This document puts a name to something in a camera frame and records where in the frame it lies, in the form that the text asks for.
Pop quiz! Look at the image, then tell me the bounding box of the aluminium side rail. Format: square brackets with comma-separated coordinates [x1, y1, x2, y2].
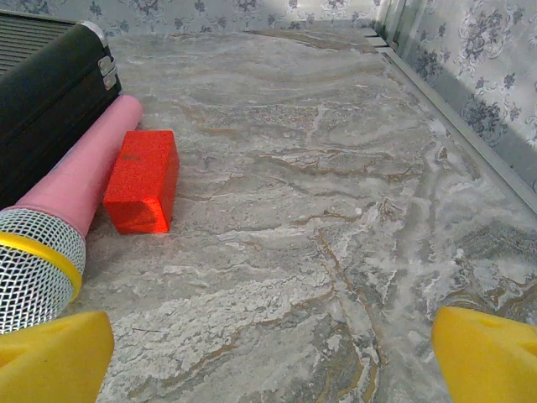
[368, 24, 537, 219]

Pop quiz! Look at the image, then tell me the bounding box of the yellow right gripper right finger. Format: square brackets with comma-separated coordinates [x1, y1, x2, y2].
[431, 306, 537, 403]

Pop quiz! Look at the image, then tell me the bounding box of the black hard case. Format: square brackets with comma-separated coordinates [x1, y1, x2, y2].
[0, 11, 123, 210]

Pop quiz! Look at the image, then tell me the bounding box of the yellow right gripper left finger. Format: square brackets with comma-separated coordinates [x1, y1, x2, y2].
[0, 311, 115, 403]

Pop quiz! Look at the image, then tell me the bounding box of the aluminium corner post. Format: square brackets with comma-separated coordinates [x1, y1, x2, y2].
[379, 0, 420, 55]

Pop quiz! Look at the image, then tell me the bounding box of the pink microphone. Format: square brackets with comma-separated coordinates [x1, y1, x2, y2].
[0, 94, 144, 335]

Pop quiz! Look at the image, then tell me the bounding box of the red block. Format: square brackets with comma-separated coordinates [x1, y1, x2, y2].
[102, 129, 180, 234]

